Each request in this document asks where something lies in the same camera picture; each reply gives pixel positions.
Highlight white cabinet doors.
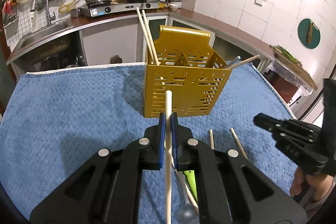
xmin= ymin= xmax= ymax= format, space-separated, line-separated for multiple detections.
xmin=79 ymin=17 xmax=168 ymax=67

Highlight yellow perforated utensil holder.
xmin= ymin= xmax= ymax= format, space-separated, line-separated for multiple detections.
xmin=143 ymin=25 xmax=233 ymax=119

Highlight yellow red hanging bag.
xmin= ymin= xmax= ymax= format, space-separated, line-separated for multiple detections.
xmin=1 ymin=0 xmax=17 ymax=13

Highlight person's right hand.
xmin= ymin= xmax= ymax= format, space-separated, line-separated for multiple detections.
xmin=290 ymin=169 xmax=336 ymax=212

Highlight wire wall basket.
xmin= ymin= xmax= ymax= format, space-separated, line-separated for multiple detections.
xmin=2 ymin=13 xmax=19 ymax=28

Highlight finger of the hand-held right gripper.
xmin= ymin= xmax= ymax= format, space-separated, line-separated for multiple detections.
xmin=253 ymin=113 xmax=330 ymax=176

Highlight steel faucet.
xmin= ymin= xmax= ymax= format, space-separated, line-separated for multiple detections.
xmin=30 ymin=0 xmax=56 ymax=26

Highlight steel gas stove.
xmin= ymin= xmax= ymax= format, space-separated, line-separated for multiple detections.
xmin=79 ymin=0 xmax=161 ymax=17

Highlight green handled fork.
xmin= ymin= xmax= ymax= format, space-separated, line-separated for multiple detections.
xmin=183 ymin=169 xmax=198 ymax=205

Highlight steel sink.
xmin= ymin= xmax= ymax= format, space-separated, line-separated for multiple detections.
xmin=16 ymin=19 xmax=75 ymax=52

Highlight brown kitchen counter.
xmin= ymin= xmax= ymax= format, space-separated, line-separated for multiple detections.
xmin=7 ymin=7 xmax=275 ymax=67

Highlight yellow gas hose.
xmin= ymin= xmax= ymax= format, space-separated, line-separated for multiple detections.
xmin=58 ymin=0 xmax=82 ymax=14

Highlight blue fluffy towel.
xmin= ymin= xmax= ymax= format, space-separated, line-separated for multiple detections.
xmin=0 ymin=63 xmax=300 ymax=224

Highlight metal spoon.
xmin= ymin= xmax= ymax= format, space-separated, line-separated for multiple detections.
xmin=172 ymin=161 xmax=200 ymax=224

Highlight side table with plastic cover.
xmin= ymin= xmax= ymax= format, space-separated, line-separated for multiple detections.
xmin=265 ymin=46 xmax=318 ymax=106

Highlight white dish soap bottle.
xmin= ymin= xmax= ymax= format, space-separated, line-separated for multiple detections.
xmin=31 ymin=11 xmax=39 ymax=33

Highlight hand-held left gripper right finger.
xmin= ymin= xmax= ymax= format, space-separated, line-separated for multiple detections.
xmin=171 ymin=112 xmax=307 ymax=224

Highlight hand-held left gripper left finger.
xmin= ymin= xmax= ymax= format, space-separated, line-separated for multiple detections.
xmin=29 ymin=113 xmax=166 ymax=224

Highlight green round wall board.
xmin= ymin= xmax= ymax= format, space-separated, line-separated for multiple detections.
xmin=297 ymin=18 xmax=321 ymax=50

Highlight green vegetables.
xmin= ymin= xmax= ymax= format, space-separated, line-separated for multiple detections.
xmin=274 ymin=46 xmax=300 ymax=63

